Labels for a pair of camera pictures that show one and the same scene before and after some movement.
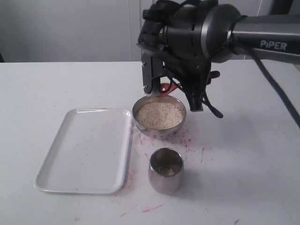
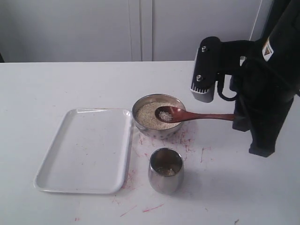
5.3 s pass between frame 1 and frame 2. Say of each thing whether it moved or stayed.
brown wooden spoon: moved
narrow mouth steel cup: stayed
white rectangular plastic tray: stayed
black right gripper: moved
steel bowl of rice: stayed
